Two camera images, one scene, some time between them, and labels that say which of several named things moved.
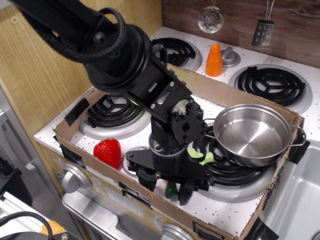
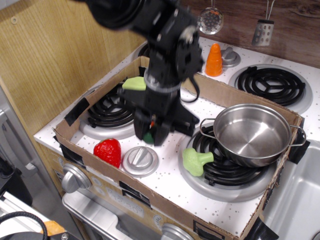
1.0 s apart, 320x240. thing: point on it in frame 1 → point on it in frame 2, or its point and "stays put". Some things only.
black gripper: x=184 y=167 → x=166 y=105
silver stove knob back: x=230 y=58 stays put
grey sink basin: x=292 y=210 stays put
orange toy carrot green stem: x=170 y=190 → x=149 y=138
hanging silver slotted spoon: x=211 y=19 stays put
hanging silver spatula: x=264 y=29 stays put
